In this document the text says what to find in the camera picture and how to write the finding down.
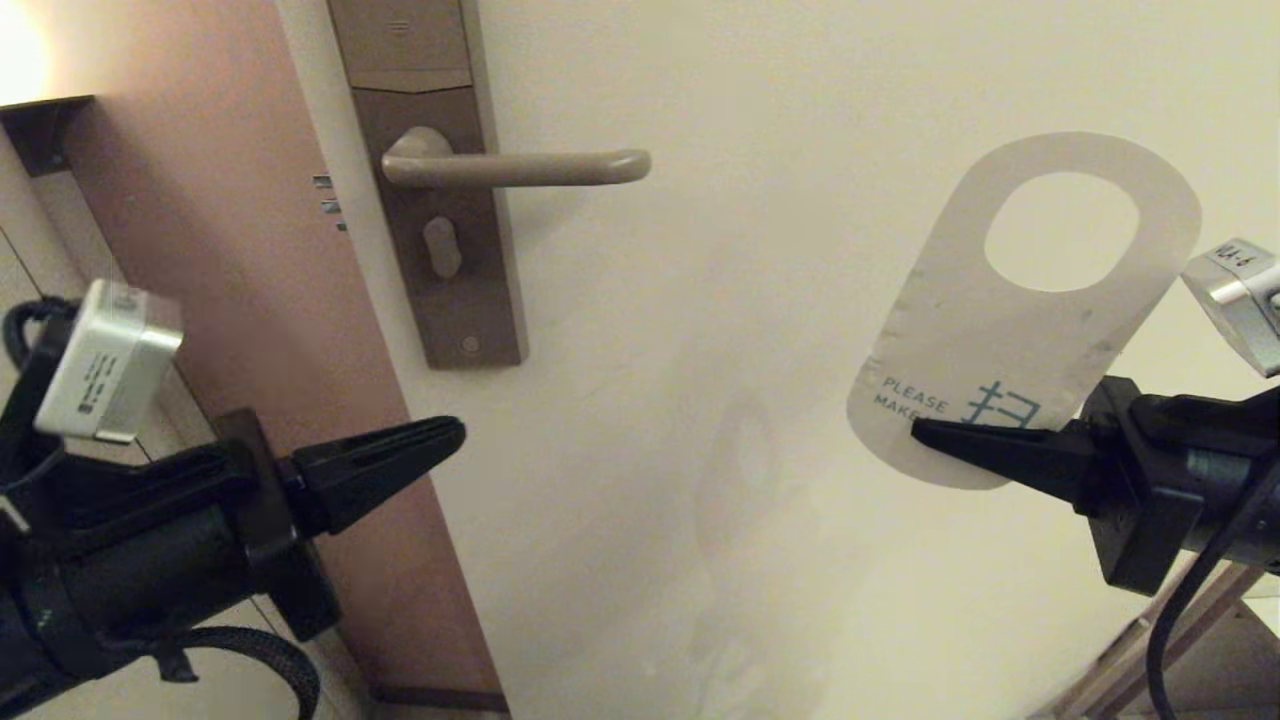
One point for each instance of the black right camera bracket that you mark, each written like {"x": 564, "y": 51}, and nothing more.
{"x": 1200, "y": 415}

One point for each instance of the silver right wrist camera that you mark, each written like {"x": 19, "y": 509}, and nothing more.
{"x": 1240, "y": 300}

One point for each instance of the metal door latch plate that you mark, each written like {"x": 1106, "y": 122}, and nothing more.
{"x": 328, "y": 203}

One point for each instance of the pink-brown door frame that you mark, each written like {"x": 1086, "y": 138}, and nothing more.
{"x": 250, "y": 300}

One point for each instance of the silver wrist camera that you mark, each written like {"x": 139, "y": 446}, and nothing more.
{"x": 1240, "y": 300}
{"x": 105, "y": 365}

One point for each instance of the bronze door lock plate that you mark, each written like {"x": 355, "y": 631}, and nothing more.
{"x": 420, "y": 60}

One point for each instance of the cream door panel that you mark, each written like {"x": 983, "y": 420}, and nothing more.
{"x": 750, "y": 400}

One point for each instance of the black left camera bracket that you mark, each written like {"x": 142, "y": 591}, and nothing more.
{"x": 100, "y": 490}

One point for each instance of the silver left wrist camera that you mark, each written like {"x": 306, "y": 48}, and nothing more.
{"x": 105, "y": 365}

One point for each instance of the blue and white door hanger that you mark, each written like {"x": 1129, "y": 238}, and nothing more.
{"x": 1000, "y": 320}

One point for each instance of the black camera bracket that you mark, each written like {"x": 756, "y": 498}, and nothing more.
{"x": 1200, "y": 415}
{"x": 100, "y": 490}

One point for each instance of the brown wooden frame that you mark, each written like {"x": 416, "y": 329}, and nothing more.
{"x": 1200, "y": 650}

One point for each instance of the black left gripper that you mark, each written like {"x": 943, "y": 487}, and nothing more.
{"x": 270, "y": 520}

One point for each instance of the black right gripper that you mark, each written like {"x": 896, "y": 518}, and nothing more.
{"x": 1140, "y": 480}

